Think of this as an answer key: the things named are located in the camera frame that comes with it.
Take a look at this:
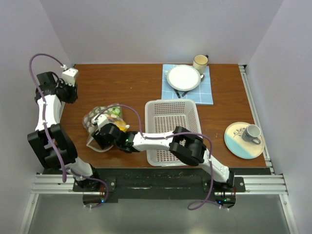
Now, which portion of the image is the polka dot zip bag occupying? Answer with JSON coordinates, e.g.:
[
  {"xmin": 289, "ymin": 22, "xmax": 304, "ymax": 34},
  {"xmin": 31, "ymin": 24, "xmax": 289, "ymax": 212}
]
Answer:
[{"xmin": 82, "ymin": 106, "xmax": 130, "ymax": 153}]

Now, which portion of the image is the blue beige plate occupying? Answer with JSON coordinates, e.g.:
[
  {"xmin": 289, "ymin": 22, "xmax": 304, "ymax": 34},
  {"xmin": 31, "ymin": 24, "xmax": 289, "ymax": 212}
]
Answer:
[{"xmin": 224, "ymin": 122, "xmax": 265, "ymax": 159}]

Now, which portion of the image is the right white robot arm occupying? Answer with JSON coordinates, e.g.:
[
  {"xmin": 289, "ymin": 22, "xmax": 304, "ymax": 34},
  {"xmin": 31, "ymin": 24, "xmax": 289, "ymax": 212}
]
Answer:
[{"xmin": 92, "ymin": 123, "xmax": 234, "ymax": 192}]

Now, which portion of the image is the purple cable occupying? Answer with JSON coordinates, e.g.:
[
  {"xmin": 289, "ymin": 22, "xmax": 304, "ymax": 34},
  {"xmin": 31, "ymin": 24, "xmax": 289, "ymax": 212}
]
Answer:
[
  {"xmin": 94, "ymin": 104, "xmax": 214, "ymax": 211},
  {"xmin": 29, "ymin": 53, "xmax": 109, "ymax": 208}
]

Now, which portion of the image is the white plastic perforated basket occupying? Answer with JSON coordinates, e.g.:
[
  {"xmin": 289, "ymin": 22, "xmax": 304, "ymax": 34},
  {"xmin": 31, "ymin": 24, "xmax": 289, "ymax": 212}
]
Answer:
[{"xmin": 145, "ymin": 99, "xmax": 201, "ymax": 167}]

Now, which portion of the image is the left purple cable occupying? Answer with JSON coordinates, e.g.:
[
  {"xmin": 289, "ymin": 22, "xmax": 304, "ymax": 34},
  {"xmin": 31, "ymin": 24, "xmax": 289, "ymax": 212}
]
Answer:
[{"xmin": 29, "ymin": 53, "xmax": 109, "ymax": 208}]

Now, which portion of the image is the white round plate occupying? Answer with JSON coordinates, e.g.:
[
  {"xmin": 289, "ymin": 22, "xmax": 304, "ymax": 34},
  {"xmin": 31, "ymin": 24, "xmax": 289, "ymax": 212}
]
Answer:
[{"xmin": 166, "ymin": 65, "xmax": 200, "ymax": 91}]

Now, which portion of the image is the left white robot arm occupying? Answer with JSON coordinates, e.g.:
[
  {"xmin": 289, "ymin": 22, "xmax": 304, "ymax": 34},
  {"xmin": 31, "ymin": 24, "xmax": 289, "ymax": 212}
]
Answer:
[{"xmin": 27, "ymin": 68, "xmax": 101, "ymax": 192}]

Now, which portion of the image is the cream mug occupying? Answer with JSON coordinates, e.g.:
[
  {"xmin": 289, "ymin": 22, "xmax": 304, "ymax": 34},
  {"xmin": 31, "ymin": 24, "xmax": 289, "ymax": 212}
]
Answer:
[{"xmin": 193, "ymin": 55, "xmax": 209, "ymax": 74}]

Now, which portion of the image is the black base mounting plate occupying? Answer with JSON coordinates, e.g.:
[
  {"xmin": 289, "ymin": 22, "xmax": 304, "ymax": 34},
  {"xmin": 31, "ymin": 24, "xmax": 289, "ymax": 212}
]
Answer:
[{"xmin": 43, "ymin": 167, "xmax": 273, "ymax": 205}]

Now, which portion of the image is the blue checked cloth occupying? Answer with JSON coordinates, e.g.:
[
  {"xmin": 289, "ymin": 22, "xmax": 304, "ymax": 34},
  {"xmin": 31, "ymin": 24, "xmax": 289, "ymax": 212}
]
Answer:
[{"xmin": 161, "ymin": 64, "xmax": 214, "ymax": 105}]

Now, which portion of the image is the black handled fork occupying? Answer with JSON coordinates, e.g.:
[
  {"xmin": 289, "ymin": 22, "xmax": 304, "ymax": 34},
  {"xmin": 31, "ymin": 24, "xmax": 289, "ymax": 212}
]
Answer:
[{"xmin": 174, "ymin": 89, "xmax": 181, "ymax": 98}]

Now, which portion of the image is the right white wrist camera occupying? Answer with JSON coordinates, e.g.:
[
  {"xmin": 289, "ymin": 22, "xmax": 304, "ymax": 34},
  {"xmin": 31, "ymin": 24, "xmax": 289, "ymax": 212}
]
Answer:
[{"xmin": 91, "ymin": 114, "xmax": 110, "ymax": 130}]

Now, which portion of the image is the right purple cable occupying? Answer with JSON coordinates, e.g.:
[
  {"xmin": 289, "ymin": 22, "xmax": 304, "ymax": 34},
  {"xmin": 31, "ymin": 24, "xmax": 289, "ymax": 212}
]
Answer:
[{"xmin": 94, "ymin": 104, "xmax": 214, "ymax": 211}]

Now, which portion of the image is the grey white cup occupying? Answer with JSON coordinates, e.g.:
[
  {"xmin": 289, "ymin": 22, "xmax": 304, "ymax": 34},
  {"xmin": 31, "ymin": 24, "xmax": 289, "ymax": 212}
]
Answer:
[{"xmin": 241, "ymin": 124, "xmax": 261, "ymax": 145}]

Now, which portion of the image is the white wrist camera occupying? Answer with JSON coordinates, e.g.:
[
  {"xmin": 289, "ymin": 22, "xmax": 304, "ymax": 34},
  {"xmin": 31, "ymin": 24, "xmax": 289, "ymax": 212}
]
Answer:
[
  {"xmin": 61, "ymin": 68, "xmax": 79, "ymax": 87},
  {"xmin": 91, "ymin": 114, "xmax": 110, "ymax": 130}
]

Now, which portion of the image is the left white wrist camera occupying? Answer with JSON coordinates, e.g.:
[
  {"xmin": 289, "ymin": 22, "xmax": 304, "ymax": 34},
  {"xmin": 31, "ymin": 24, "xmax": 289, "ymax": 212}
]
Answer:
[{"xmin": 61, "ymin": 68, "xmax": 79, "ymax": 87}]

